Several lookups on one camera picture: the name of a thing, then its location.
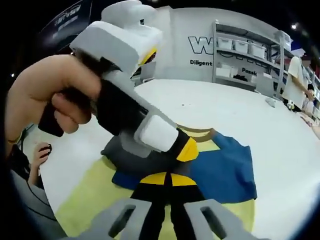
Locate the person's left hand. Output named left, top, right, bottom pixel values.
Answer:
left=6, top=54, right=101, bottom=141

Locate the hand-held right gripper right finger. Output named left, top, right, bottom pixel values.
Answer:
left=170, top=172, right=253, bottom=240

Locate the white metal shelving rack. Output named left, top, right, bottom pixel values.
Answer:
left=212, top=21, right=320, bottom=101

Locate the yellow blue grey garment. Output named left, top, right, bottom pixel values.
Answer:
left=54, top=124, right=258, bottom=238

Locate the black computer mouse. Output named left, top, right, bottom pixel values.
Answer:
left=38, top=144, right=54, bottom=160

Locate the pink cloth pile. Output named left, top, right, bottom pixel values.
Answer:
left=299, top=112, right=320, bottom=141

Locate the row of white storage bins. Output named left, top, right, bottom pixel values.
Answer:
left=217, top=37, right=267, bottom=57

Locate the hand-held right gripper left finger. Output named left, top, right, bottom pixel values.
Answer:
left=79, top=172, right=168, bottom=240

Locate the dark hanging banner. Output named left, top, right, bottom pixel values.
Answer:
left=39, top=0, right=93, bottom=38

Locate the person's grey clothing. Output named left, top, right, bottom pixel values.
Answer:
left=9, top=171, right=62, bottom=233

